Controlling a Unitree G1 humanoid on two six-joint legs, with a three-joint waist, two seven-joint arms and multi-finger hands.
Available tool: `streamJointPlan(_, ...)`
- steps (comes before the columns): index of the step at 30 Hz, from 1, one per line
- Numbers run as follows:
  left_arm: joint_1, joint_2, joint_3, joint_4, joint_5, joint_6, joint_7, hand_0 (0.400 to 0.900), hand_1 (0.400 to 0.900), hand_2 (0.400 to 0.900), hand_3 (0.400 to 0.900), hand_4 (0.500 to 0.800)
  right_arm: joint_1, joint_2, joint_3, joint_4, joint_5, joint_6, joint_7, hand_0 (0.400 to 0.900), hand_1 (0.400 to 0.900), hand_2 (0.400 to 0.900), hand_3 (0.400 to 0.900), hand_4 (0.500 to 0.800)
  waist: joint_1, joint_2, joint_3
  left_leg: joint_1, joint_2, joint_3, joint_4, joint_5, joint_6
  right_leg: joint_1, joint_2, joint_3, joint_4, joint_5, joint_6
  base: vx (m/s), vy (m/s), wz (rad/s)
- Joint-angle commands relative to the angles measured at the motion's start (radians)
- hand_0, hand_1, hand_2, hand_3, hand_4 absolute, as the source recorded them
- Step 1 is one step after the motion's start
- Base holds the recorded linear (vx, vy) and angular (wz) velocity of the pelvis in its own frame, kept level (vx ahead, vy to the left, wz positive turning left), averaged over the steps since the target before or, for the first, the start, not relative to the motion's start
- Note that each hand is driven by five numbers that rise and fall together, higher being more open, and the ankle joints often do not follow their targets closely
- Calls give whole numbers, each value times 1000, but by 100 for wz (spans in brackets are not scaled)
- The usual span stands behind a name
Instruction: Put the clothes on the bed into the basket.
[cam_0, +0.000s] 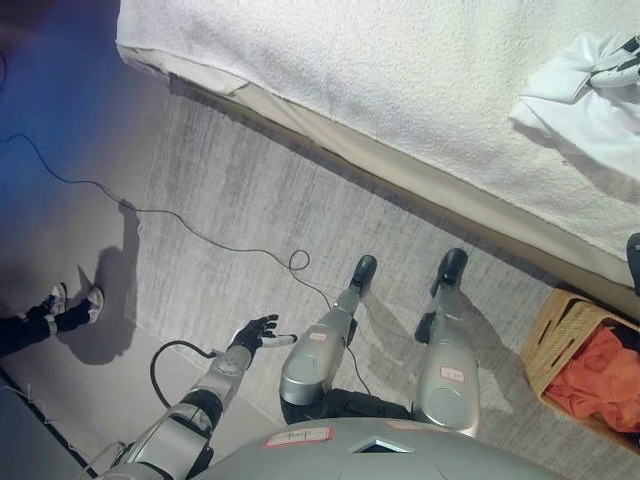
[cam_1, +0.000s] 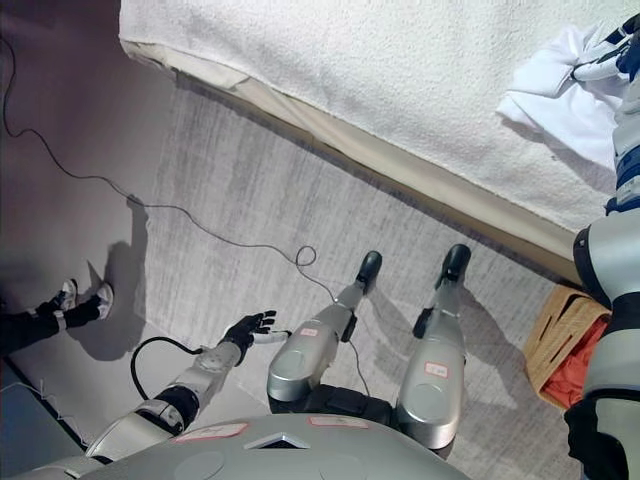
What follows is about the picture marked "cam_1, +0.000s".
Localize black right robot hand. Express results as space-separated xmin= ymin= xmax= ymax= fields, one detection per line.
xmin=569 ymin=13 xmax=640 ymax=85

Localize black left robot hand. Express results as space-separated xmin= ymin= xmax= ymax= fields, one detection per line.
xmin=222 ymin=309 xmax=295 ymax=355

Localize white clothes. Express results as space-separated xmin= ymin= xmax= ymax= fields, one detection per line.
xmin=495 ymin=23 xmax=632 ymax=165

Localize woven wicker basket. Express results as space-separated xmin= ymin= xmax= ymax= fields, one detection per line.
xmin=522 ymin=283 xmax=615 ymax=412

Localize silver left robot leg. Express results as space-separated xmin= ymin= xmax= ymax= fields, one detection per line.
xmin=266 ymin=280 xmax=372 ymax=417

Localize silver robot leg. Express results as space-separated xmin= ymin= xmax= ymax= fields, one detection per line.
xmin=396 ymin=282 xmax=470 ymax=452
xmin=266 ymin=280 xmax=372 ymax=417

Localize silver robot torso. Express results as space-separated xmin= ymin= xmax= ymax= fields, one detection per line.
xmin=0 ymin=383 xmax=506 ymax=480

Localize black left robot foot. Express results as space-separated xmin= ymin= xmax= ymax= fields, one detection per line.
xmin=355 ymin=250 xmax=383 ymax=295

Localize black robot foot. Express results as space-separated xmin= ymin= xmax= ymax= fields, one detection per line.
xmin=439 ymin=243 xmax=473 ymax=292
xmin=355 ymin=250 xmax=383 ymax=295

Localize white sneaker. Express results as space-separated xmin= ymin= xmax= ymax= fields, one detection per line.
xmin=93 ymin=281 xmax=115 ymax=321
xmin=53 ymin=278 xmax=80 ymax=317

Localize grey striped rug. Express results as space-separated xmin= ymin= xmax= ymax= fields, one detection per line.
xmin=142 ymin=77 xmax=604 ymax=480

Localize silver right robot leg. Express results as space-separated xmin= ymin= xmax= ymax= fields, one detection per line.
xmin=396 ymin=282 xmax=470 ymax=452

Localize white textured blanket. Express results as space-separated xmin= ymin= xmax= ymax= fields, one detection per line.
xmin=118 ymin=0 xmax=640 ymax=235

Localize person's black trouser legs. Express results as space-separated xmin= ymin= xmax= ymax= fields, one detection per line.
xmin=0 ymin=292 xmax=104 ymax=357

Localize black right robot foot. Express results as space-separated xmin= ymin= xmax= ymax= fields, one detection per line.
xmin=439 ymin=243 xmax=473 ymax=292

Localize dark grey mat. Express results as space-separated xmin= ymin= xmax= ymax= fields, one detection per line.
xmin=0 ymin=357 xmax=87 ymax=474

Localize orange cloth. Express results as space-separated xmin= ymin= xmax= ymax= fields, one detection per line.
xmin=543 ymin=316 xmax=610 ymax=412

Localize thick black wrist cable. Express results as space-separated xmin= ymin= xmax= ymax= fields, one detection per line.
xmin=130 ymin=335 xmax=205 ymax=402

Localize thin black floor cable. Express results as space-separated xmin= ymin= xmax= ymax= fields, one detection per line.
xmin=0 ymin=38 xmax=372 ymax=397

